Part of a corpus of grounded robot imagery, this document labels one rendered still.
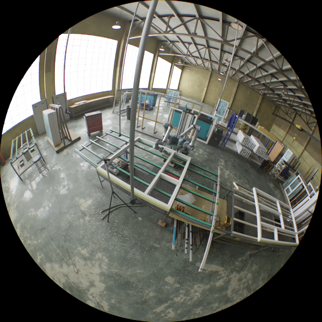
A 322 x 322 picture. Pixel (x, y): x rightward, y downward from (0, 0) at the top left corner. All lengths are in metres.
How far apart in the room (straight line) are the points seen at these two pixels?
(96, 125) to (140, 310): 6.01
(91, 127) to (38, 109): 4.04
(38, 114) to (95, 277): 7.50
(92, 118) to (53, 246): 4.56
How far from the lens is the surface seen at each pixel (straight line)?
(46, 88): 7.87
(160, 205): 1.70
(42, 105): 7.75
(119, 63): 10.88
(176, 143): 3.44
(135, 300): 2.64
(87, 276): 2.71
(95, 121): 5.14
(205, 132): 6.10
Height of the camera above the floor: 2.43
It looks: 40 degrees down
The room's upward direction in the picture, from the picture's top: 13 degrees clockwise
